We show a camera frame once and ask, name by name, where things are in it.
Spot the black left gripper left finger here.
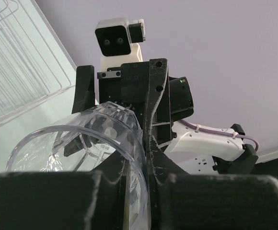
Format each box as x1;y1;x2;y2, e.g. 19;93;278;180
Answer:
0;152;129;230

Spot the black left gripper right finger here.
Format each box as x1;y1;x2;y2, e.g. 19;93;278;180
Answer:
146;136;278;230

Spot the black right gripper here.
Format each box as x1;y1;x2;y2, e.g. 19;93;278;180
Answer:
71;57;195;147

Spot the clear glass cup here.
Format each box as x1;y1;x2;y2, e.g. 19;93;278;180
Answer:
6;102;149;230

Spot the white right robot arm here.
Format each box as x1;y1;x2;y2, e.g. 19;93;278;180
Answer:
72;58;258;174

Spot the white wire dish rack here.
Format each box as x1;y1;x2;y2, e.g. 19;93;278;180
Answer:
0;0;76;126

